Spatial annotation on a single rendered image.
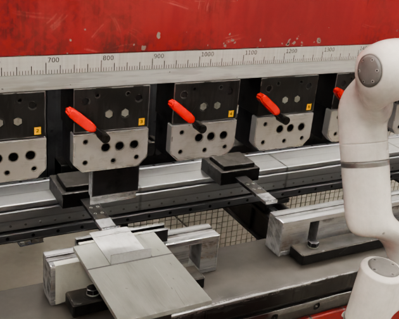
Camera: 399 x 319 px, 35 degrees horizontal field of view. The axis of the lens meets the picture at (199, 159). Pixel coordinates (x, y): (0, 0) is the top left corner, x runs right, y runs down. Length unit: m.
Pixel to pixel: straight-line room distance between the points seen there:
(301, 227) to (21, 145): 0.74
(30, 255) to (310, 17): 2.17
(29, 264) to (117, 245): 1.83
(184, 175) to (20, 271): 1.54
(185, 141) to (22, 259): 1.99
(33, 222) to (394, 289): 0.82
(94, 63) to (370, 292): 0.66
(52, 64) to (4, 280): 2.00
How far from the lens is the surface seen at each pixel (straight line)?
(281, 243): 1.57
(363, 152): 1.20
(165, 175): 1.68
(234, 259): 1.55
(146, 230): 1.40
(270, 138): 1.39
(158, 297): 1.18
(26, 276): 3.05
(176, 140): 1.27
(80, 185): 1.50
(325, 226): 1.64
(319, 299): 1.57
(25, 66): 1.13
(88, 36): 1.15
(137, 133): 1.23
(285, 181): 1.84
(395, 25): 1.53
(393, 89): 1.05
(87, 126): 1.15
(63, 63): 1.14
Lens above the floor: 1.68
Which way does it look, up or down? 23 degrees down
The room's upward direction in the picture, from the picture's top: 5 degrees clockwise
